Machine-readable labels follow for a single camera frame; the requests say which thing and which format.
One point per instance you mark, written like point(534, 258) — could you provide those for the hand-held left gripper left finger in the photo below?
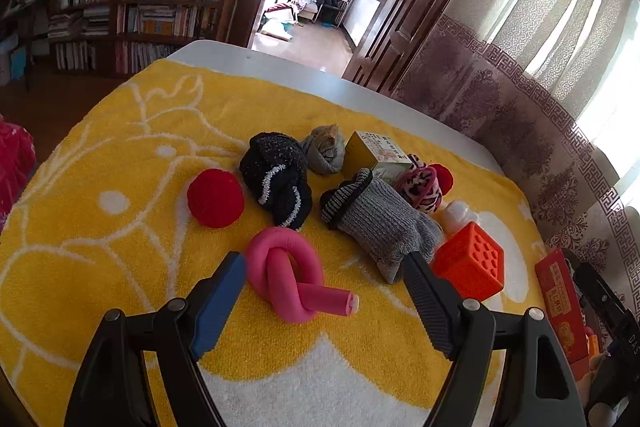
point(220, 307)

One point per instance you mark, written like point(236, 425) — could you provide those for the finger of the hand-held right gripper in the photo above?
point(590, 282)

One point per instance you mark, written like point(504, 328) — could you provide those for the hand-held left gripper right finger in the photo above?
point(430, 307)

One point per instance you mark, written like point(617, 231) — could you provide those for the red cardboard box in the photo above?
point(560, 302)

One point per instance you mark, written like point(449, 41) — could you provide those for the orange studded toy cube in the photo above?
point(465, 262)

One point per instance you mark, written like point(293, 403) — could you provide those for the pink knotted foam curler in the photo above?
point(280, 257)

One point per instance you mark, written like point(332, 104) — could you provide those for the white plastic bag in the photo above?
point(457, 214)

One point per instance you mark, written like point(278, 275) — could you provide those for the grey striped-cuff sock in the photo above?
point(380, 222)

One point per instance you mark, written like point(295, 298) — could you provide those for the red pompom ball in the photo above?
point(444, 177)
point(215, 197)

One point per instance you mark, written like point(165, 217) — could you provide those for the pink leopard sock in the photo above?
point(420, 187)

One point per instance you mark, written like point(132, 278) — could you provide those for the black sock ball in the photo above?
point(275, 167)

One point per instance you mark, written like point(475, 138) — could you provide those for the yellow white printed towel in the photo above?
point(125, 257)

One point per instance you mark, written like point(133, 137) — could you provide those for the small printed cardboard box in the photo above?
point(370, 152)

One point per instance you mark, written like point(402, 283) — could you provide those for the patterned lace curtain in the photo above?
point(525, 107)

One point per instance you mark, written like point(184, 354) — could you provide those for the grey sock ball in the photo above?
point(325, 152)

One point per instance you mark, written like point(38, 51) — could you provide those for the pink cloth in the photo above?
point(15, 167)

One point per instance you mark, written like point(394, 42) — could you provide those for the wooden door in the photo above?
point(415, 7)

